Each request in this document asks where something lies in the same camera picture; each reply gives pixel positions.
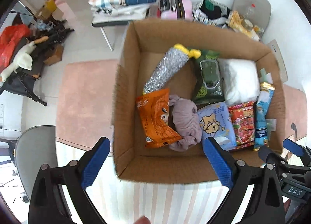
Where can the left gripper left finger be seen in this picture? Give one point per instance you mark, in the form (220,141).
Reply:
(78,175)

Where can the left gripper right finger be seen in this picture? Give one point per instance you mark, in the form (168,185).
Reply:
(234,174)

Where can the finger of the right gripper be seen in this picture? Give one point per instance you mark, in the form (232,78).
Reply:
(270,157)
(302,152)

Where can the red patterned snack bag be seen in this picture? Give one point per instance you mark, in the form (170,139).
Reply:
(243,121)

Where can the light blue tissue pack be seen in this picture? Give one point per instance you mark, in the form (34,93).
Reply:
(215,121)

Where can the blue narrow snack packet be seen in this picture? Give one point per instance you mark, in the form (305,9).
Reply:
(264,99)

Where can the white soft pillow pack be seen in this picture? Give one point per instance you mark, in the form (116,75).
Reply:
(240,80)

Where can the mauve towel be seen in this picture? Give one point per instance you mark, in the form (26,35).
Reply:
(186,121)

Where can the dark green snack bag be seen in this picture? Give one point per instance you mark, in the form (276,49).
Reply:
(208,89)

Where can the orange snack bag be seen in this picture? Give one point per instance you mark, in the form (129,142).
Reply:
(153,110)

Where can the silver sponge with yellow ends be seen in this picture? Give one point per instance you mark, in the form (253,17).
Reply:
(173,60)

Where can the operator thumb tip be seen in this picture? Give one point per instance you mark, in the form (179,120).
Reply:
(142,220)

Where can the grey office chair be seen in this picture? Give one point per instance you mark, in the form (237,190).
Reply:
(35,147)

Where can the pink rug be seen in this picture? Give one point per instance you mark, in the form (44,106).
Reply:
(94,102)

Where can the small cardboard box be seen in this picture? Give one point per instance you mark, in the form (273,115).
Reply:
(54,56)

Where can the white plush goose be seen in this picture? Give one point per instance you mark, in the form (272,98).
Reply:
(22,59)

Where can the grey chair with clutter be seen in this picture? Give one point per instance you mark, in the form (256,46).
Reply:
(255,27)

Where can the clear plastic bottle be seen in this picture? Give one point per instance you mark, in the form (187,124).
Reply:
(250,11)

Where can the patterned bag of clothes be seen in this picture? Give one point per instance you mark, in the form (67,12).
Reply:
(210,12)

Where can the orange plastic bag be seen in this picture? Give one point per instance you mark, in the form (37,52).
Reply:
(10,38)

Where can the pink suitcase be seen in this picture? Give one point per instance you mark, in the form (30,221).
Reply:
(175,9)

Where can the folding chair with bedding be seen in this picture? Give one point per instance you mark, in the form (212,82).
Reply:
(119,16)

